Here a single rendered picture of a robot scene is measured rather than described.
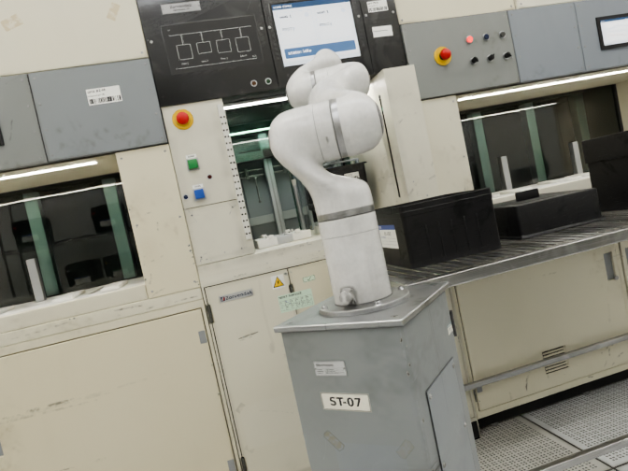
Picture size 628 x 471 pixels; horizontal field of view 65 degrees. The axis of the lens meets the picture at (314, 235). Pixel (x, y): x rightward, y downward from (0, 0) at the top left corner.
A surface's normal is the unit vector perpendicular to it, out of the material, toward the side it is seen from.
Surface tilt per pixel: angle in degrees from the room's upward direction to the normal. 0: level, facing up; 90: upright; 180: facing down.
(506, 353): 90
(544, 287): 90
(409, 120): 90
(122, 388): 90
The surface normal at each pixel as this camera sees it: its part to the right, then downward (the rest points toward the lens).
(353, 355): -0.51, 0.15
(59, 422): 0.22, 0.00
